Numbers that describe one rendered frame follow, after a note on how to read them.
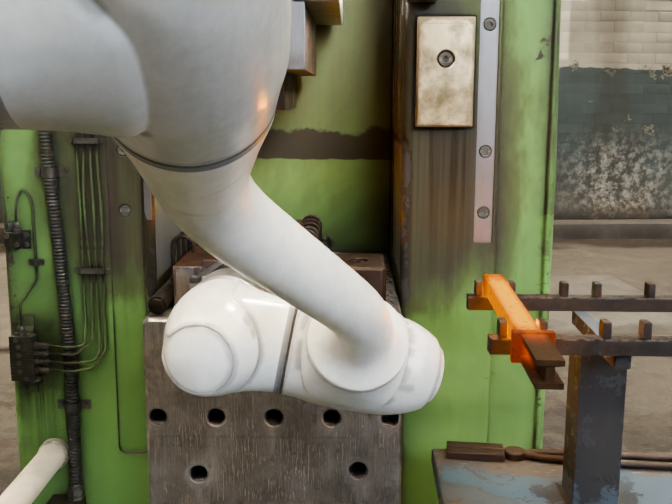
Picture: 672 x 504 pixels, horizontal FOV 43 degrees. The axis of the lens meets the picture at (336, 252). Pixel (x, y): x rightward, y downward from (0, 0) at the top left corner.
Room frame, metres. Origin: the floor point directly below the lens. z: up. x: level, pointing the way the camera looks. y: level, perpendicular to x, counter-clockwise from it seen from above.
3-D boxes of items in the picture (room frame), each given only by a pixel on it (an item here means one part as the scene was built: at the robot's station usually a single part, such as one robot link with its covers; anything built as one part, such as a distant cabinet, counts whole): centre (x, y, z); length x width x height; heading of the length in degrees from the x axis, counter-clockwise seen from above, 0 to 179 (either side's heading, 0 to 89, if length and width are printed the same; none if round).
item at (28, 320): (1.39, 0.52, 0.80); 0.06 x 0.03 x 0.14; 89
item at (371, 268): (1.31, -0.03, 0.95); 0.12 x 0.08 x 0.06; 179
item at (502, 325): (1.07, -0.22, 0.97); 0.23 x 0.06 x 0.02; 178
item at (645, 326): (1.07, -0.34, 0.97); 0.23 x 0.06 x 0.02; 178
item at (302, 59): (1.47, 0.14, 1.32); 0.42 x 0.20 x 0.10; 179
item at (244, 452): (1.48, 0.09, 0.69); 0.56 x 0.38 x 0.45; 179
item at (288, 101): (1.51, 0.12, 1.24); 0.30 x 0.07 x 0.06; 179
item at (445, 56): (1.38, -0.17, 1.27); 0.09 x 0.02 x 0.17; 89
